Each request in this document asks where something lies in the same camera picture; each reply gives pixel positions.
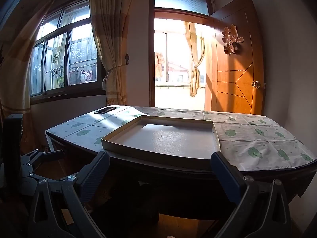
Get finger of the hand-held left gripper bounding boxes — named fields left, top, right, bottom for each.
left=19, top=172, right=48, bottom=194
left=21, top=149, right=65, bottom=173

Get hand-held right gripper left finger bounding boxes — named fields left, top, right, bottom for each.
left=27, top=151, right=111, bottom=238

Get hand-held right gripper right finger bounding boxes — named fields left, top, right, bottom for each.
left=210, top=151, right=293, bottom=238

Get shallow cardboard tray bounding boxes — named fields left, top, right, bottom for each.
left=101, top=115, right=221, bottom=170

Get white tablecloth with green print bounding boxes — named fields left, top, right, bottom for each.
left=45, top=106, right=316, bottom=172

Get black smartphone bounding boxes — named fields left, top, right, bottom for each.
left=94, top=106, right=116, bottom=115

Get beige checked curtain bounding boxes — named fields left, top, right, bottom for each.
left=89, top=0, right=137, bottom=107
left=0, top=0, right=56, bottom=154

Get brown wooden door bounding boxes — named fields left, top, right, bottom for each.
left=205, top=0, right=266, bottom=116

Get sliding glass window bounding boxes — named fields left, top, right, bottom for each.
left=29, top=0, right=106, bottom=98

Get tied balcony curtain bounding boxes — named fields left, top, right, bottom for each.
left=183, top=21, right=206, bottom=98

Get paper-cut door decoration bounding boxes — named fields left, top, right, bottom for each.
left=221, top=24, right=244, bottom=55

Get frosted transom window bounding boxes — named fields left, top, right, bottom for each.
left=154, top=0, right=210, bottom=16

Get wooden door frame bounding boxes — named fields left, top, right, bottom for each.
left=148, top=0, right=216, bottom=109

